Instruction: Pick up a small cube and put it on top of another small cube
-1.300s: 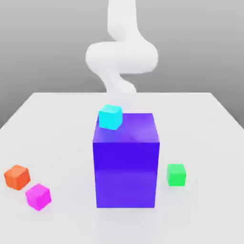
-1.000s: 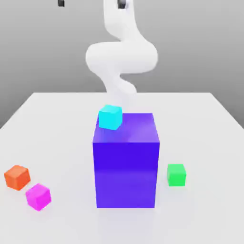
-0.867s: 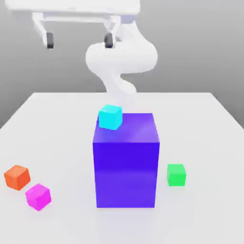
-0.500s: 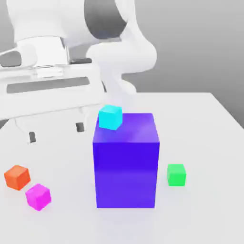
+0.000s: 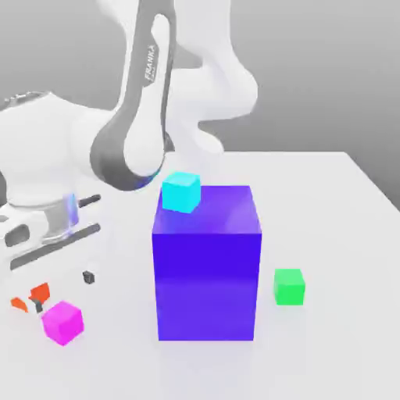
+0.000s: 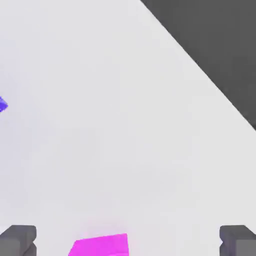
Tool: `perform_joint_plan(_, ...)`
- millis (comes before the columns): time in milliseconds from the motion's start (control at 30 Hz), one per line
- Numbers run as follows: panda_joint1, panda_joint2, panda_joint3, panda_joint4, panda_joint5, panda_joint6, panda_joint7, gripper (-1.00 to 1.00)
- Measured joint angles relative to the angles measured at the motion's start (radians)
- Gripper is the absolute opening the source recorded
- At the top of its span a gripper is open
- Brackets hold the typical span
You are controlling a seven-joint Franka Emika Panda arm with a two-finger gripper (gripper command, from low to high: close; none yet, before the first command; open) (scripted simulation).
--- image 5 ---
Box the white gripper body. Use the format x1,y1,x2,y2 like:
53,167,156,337
0,220,105,291

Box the small red cube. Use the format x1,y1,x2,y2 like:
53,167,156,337
9,281,51,313

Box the small magenta cube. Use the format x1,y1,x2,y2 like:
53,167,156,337
41,300,85,347

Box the small cyan cube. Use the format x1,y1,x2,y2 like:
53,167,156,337
161,171,202,215

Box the small green cube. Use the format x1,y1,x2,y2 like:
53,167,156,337
273,268,306,306

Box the large purple box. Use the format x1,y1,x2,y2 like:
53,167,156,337
152,184,263,342

